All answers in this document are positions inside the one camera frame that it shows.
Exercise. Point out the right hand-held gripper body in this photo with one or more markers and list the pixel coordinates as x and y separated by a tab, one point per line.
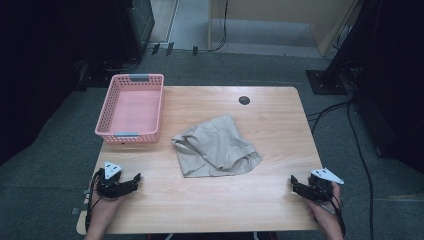
321	186

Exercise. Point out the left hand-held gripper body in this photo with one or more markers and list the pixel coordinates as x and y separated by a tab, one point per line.
110	181

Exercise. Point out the pink plastic basket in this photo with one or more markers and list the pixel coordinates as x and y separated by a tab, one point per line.
135	111

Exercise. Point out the beige shorts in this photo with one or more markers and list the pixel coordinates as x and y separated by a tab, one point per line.
213	146

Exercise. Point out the person's right hand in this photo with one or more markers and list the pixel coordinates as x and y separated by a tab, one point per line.
325	211

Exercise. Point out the black round table grommet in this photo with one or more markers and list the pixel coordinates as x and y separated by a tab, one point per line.
244	100

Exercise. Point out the black metal stand base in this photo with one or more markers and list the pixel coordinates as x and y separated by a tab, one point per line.
325	83

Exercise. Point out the black computer case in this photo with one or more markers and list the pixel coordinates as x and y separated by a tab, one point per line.
140	23

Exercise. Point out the light wooden cabinet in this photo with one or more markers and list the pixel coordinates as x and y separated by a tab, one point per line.
286	20

